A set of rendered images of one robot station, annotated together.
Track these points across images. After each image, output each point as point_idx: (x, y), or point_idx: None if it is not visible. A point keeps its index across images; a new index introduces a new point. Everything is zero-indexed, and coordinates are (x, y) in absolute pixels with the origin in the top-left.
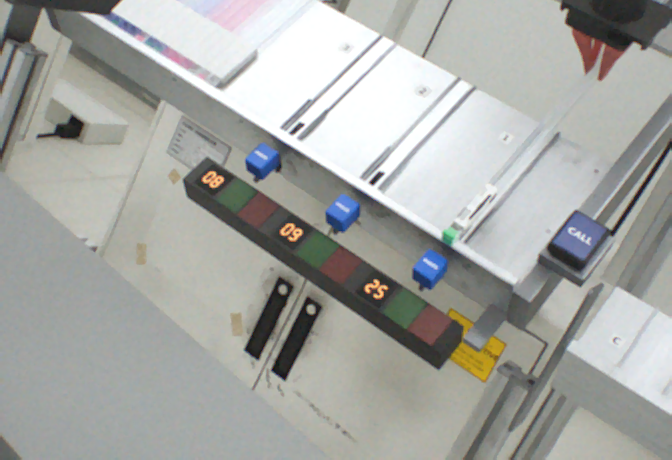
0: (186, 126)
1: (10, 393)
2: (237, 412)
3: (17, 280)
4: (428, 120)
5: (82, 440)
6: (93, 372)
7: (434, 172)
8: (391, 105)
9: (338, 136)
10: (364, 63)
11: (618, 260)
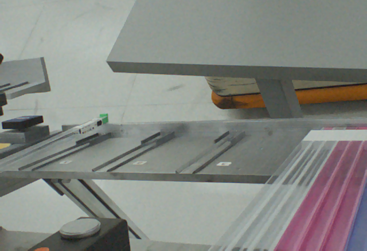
0: None
1: None
2: (174, 47)
3: (277, 20)
4: (130, 156)
5: None
6: (221, 15)
7: (120, 146)
8: (164, 155)
9: (198, 142)
10: (200, 162)
11: None
